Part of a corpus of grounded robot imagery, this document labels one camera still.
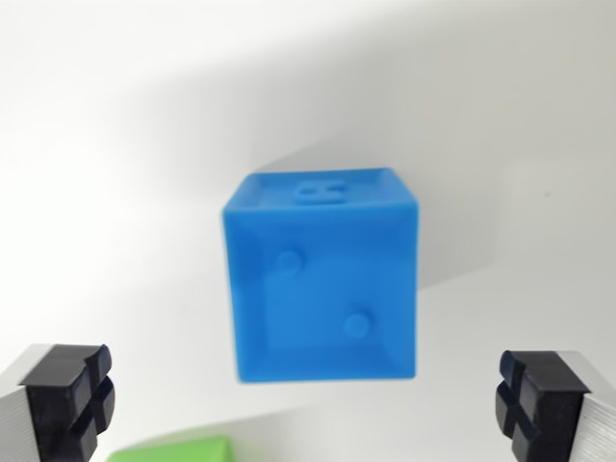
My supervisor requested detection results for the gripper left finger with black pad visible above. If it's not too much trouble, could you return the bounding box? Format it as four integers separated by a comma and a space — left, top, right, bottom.
0, 342, 116, 462

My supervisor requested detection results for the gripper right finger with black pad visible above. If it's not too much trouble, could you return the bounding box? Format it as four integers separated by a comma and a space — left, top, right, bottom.
494, 349, 616, 462

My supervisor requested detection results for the blue soft cube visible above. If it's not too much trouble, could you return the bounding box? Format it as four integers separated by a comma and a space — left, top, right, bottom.
220, 166, 420, 385

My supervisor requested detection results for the green soft cube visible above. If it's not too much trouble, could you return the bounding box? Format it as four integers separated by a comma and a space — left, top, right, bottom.
105, 435, 235, 462

